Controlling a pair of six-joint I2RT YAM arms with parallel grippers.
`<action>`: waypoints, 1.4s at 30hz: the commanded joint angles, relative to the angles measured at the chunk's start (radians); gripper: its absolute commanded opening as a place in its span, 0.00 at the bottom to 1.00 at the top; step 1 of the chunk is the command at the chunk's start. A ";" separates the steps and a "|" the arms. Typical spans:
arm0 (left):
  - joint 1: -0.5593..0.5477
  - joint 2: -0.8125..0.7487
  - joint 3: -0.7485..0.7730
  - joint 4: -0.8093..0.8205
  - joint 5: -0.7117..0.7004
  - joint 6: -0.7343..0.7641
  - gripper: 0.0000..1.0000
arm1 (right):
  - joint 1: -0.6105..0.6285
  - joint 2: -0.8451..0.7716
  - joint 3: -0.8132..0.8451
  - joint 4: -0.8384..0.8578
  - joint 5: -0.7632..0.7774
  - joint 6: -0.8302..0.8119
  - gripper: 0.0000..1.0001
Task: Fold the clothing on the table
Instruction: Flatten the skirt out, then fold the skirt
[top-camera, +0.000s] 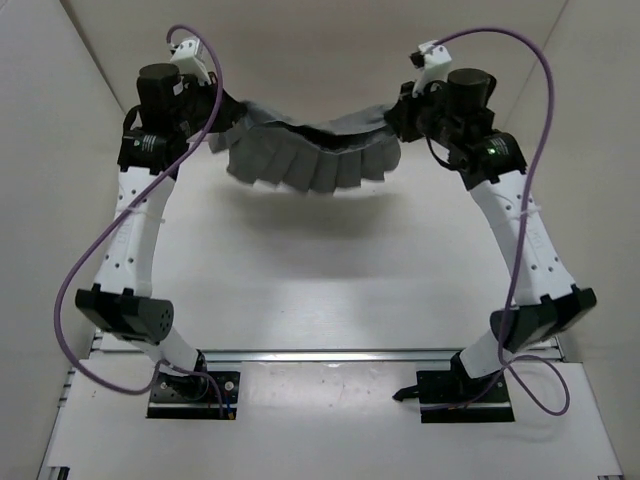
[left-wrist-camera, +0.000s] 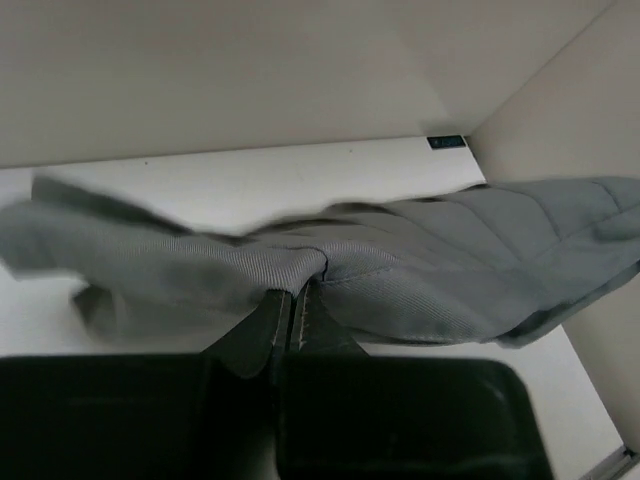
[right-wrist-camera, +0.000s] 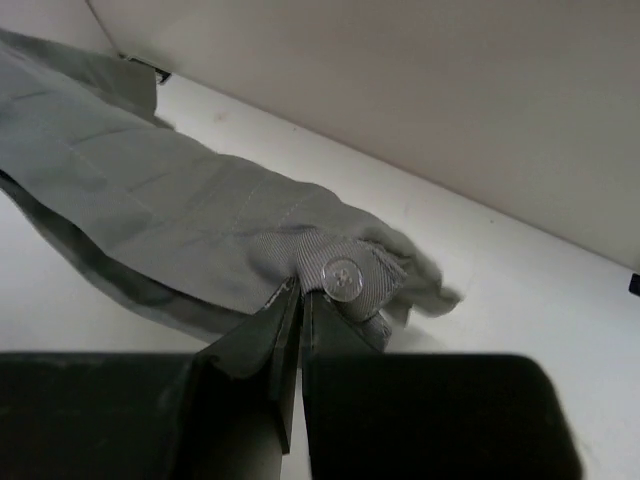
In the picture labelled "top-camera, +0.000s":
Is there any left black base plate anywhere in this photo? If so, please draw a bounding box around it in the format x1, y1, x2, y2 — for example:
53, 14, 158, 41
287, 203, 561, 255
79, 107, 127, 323
146, 369, 241, 421

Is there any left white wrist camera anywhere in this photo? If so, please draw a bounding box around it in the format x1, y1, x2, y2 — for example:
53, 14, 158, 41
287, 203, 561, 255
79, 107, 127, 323
170, 36, 211, 85

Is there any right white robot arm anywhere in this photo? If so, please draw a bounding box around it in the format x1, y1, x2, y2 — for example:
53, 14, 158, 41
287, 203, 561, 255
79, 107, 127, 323
385, 68, 597, 401

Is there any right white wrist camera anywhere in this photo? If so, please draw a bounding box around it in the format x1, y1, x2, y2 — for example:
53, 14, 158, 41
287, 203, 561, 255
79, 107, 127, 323
409, 40, 452, 98

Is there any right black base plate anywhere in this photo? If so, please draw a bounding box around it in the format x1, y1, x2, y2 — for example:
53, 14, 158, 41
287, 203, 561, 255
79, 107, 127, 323
393, 370, 515, 424

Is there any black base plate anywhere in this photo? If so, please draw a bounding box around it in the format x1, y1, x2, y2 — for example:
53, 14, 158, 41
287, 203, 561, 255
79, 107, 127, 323
393, 370, 515, 424
146, 369, 241, 421

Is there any grey pleated skirt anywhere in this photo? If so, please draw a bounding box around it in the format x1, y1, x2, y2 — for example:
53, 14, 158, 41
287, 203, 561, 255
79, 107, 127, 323
209, 101, 401, 194

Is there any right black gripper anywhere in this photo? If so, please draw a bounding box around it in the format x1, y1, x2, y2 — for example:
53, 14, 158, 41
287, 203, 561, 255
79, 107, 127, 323
385, 79, 460, 151

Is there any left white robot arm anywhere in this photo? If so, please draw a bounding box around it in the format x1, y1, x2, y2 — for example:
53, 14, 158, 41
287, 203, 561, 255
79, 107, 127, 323
75, 63, 241, 398

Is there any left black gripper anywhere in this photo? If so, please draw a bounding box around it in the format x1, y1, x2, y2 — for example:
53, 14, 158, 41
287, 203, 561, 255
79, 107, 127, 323
182, 65, 251, 128

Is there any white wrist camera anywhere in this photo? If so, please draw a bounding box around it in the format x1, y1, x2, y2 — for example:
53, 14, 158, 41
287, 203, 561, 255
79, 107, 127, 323
409, 40, 452, 98
170, 36, 211, 85

